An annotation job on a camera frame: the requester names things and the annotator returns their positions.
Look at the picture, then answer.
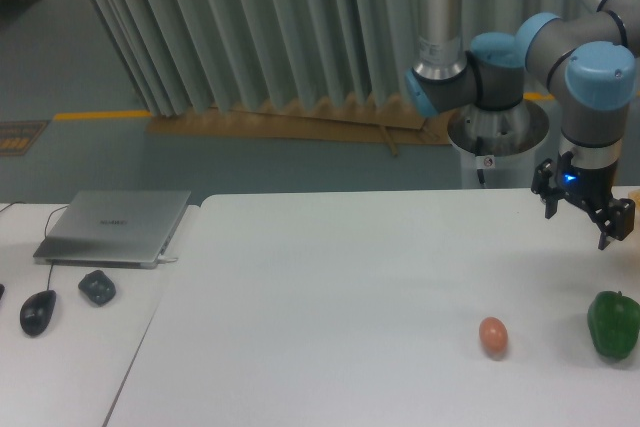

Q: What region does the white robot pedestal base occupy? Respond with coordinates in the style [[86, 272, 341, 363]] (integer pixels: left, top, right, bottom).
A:
[[447, 100, 550, 189]]

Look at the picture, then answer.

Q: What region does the pale green pleated curtain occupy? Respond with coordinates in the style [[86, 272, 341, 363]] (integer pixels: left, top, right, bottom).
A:
[[64, 0, 640, 115]]

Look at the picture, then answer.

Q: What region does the yellow basket corner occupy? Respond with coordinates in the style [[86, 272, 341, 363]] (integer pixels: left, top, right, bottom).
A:
[[628, 189, 640, 205]]

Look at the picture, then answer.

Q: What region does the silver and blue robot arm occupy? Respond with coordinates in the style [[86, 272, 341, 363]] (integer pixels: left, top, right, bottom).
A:
[[405, 0, 639, 247]]

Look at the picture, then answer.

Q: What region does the black computer mouse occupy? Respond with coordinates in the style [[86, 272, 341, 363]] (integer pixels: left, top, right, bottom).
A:
[[19, 289, 57, 337]]

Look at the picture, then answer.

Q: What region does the black mouse cable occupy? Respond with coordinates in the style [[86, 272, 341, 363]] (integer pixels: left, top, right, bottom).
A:
[[0, 201, 71, 293]]

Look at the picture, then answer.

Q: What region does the white laptop plug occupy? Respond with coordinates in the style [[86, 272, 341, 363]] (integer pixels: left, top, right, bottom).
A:
[[157, 255, 179, 265]]

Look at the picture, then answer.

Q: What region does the silver closed laptop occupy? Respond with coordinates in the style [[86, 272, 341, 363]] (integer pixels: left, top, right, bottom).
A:
[[33, 190, 191, 268]]

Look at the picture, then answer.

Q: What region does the floor warning sticker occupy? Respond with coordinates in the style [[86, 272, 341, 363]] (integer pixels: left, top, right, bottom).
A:
[[0, 120, 50, 157]]

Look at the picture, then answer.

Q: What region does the brown cardboard sheet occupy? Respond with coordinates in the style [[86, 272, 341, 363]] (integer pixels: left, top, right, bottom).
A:
[[146, 95, 453, 156]]

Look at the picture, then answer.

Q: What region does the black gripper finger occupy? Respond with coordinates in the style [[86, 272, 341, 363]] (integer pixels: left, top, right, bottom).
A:
[[588, 197, 636, 250], [531, 159, 565, 219]]

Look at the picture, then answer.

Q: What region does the brown egg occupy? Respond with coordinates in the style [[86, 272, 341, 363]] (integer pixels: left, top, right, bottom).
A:
[[478, 317, 509, 358]]

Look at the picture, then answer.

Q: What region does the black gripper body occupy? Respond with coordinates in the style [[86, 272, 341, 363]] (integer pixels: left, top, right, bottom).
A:
[[555, 152, 617, 210]]

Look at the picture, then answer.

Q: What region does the green bell pepper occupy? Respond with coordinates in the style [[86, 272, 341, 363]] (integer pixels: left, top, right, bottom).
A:
[[587, 291, 639, 360]]

